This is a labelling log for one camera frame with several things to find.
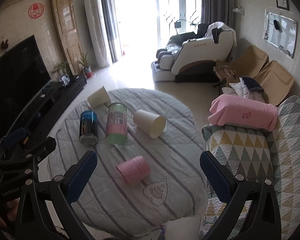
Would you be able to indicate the grey curtain left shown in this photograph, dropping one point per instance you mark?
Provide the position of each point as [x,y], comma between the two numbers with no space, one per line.
[111,30]

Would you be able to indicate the white paper cup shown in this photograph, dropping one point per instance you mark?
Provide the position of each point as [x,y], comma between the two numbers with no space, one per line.
[151,123]
[99,97]

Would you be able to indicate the grey curtain right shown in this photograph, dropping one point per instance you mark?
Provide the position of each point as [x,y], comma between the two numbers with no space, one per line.
[218,10]

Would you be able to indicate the white massage chair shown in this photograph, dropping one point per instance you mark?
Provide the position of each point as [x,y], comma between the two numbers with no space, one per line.
[191,57]

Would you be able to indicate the glass ball ornament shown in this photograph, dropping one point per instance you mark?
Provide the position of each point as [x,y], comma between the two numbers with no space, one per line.
[65,79]

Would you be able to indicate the striped quilted table cover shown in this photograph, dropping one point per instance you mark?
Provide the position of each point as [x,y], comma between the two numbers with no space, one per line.
[152,179]

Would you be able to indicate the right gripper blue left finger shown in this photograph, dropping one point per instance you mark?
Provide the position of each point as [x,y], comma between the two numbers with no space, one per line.
[78,175]

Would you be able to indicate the small folding side table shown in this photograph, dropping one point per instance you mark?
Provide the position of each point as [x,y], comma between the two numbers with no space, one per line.
[223,73]

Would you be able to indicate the small green plant on cabinet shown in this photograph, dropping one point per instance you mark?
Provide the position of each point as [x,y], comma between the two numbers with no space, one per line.
[61,69]

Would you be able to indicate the round red wall decoration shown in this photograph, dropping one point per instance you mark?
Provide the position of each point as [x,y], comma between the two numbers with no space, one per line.
[36,10]

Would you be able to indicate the person's left hand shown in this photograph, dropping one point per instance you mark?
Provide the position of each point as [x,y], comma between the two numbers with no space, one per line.
[8,212]

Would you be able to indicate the potted plant red pot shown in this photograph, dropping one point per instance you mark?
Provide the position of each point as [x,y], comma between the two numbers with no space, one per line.
[84,62]

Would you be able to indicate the grey curtain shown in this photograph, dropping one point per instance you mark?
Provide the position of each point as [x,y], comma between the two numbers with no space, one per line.
[218,10]
[111,30]

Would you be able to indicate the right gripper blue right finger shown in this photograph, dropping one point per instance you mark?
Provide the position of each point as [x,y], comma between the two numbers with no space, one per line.
[218,176]

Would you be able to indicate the wall whiteboard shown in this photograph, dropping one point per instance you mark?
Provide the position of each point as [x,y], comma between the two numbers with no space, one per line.
[281,32]

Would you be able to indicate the blue and black can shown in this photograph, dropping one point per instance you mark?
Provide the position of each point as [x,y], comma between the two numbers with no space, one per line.
[88,128]

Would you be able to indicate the pink blanket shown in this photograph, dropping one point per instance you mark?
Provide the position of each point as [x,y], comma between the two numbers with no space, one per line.
[229,109]

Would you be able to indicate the white paper cup right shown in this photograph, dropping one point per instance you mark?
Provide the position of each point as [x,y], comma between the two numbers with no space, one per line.
[151,123]

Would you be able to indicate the black flat television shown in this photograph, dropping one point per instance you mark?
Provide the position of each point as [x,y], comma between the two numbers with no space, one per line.
[22,75]

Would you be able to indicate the dark blue cloth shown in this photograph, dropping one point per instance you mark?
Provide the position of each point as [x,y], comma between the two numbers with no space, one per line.
[252,84]

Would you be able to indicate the black tv cabinet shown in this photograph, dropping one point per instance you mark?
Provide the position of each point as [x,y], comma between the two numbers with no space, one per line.
[40,116]

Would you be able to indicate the white paper cup far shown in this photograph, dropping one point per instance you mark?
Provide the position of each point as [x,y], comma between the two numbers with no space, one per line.
[99,97]

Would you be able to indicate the white standing air conditioner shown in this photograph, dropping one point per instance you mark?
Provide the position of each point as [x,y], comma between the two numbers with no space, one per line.
[98,34]

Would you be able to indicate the pink plastic cup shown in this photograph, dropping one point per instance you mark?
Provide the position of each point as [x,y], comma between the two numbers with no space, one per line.
[134,170]

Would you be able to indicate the green and pink can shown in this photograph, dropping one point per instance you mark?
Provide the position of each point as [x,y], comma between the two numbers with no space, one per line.
[116,127]

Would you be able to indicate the white patterned pillow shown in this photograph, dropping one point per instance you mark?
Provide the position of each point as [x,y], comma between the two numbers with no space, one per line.
[240,89]

